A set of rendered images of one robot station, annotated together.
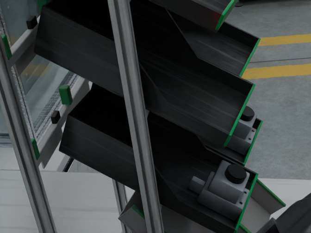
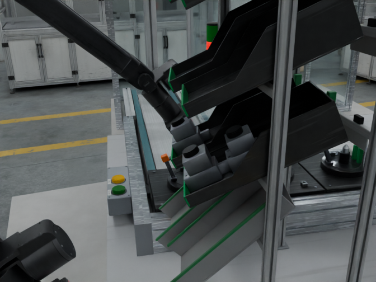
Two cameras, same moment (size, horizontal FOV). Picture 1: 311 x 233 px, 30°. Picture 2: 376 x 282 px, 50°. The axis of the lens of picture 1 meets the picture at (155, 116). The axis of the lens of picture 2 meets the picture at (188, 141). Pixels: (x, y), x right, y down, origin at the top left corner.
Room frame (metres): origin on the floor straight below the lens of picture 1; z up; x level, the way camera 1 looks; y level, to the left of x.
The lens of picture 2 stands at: (1.38, -0.43, 1.55)
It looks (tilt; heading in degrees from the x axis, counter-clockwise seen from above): 22 degrees down; 154
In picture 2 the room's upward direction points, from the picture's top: 1 degrees counter-clockwise
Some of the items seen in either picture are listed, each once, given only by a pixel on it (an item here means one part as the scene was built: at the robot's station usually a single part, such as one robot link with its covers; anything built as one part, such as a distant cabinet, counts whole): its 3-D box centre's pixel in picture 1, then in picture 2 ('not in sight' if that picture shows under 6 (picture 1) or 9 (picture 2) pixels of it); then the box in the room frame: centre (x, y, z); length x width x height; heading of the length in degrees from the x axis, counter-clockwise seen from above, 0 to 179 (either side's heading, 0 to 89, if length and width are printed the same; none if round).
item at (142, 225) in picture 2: not in sight; (135, 165); (0.11, -0.03, 0.91); 0.89 x 0.06 x 0.11; 164
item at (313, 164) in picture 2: not in sight; (344, 155); (0.56, 0.52, 1.01); 0.24 x 0.24 x 0.13; 74
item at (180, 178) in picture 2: not in sight; (190, 180); (0.42, 0.04, 0.98); 0.14 x 0.14 x 0.02
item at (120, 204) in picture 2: not in sight; (118, 188); (0.28, -0.14, 0.93); 0.21 x 0.07 x 0.06; 164
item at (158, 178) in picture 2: not in sight; (190, 186); (0.42, 0.04, 0.96); 0.24 x 0.24 x 0.02; 74
